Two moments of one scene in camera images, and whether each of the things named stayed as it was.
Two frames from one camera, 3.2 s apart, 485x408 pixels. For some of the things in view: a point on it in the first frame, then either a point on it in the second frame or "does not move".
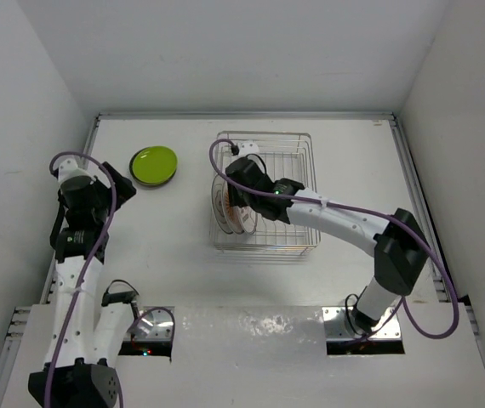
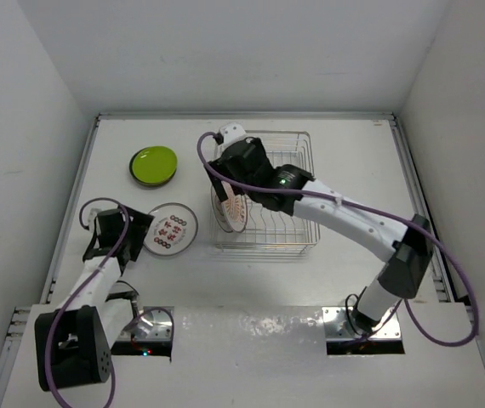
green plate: [153, 165] does not move
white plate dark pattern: [217, 203] does not move
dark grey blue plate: [139, 179] does not move
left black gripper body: [104, 206] to [139, 226]
